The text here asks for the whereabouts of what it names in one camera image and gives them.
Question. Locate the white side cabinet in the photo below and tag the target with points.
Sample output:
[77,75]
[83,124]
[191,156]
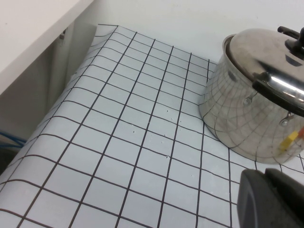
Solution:
[28,47]

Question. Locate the small metal bracket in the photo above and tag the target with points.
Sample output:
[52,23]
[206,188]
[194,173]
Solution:
[62,38]

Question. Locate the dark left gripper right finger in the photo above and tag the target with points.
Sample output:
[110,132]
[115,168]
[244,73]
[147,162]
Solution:
[292,197]

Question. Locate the white black grid tablecloth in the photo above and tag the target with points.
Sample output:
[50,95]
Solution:
[118,142]

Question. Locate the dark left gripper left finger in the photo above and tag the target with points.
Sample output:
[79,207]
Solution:
[256,202]

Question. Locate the steel lid with black knob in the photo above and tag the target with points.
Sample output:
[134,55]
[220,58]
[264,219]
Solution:
[259,50]

